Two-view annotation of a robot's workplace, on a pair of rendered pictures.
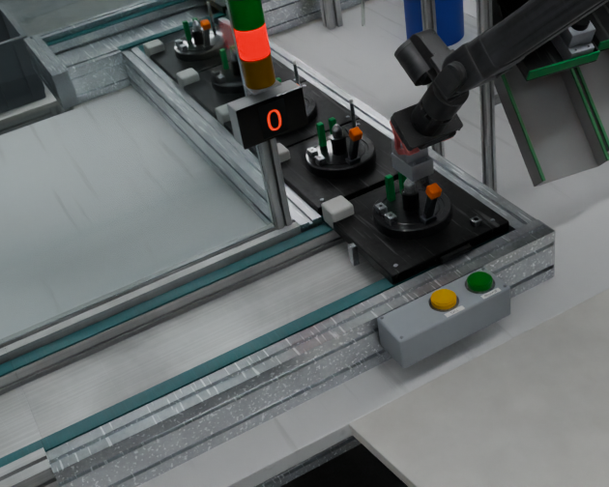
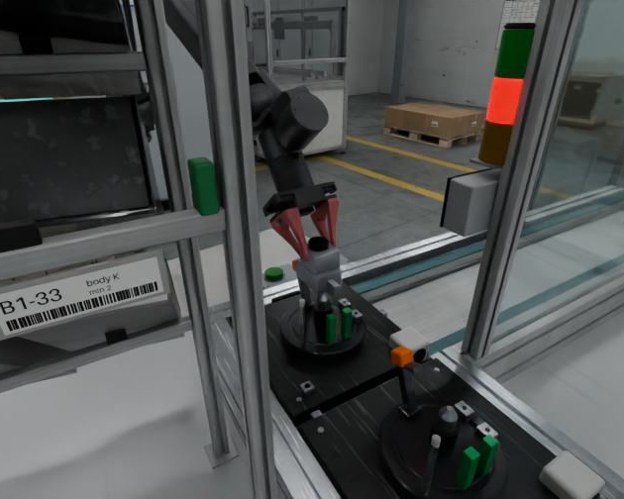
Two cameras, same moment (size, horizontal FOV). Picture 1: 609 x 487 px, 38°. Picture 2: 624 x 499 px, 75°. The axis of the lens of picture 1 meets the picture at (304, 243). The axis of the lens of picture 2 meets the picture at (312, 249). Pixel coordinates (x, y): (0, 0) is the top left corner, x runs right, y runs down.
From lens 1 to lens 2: 189 cm
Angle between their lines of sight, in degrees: 115
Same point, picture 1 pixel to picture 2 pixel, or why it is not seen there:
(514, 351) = not seen: hidden behind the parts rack
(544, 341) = not seen: hidden behind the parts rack
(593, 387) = (221, 279)
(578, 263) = (168, 365)
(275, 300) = (444, 310)
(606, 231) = (111, 403)
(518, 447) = (274, 258)
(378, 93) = not seen: outside the picture
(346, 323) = (372, 260)
